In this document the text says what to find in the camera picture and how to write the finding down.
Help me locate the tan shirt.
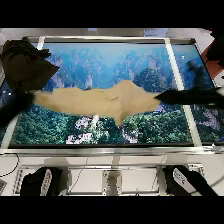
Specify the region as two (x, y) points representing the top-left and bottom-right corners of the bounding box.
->
(32, 79), (162, 127)

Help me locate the dark brown garment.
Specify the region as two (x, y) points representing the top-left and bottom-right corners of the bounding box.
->
(0, 37), (61, 93)

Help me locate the black cable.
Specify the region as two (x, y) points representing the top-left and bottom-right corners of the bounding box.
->
(0, 152), (21, 178)

